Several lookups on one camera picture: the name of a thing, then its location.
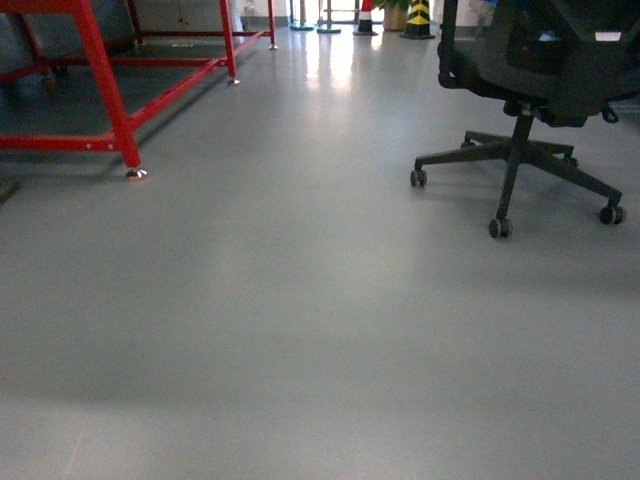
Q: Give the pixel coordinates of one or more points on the red white traffic cone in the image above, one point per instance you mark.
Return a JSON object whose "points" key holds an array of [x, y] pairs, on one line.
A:
{"points": [[364, 19]]}

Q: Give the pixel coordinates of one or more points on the yellow black striped bollard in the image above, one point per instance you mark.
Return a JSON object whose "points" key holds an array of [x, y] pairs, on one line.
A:
{"points": [[418, 24]]}

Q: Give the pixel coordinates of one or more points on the black office chair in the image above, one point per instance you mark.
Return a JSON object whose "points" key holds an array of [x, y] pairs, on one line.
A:
{"points": [[559, 62]]}

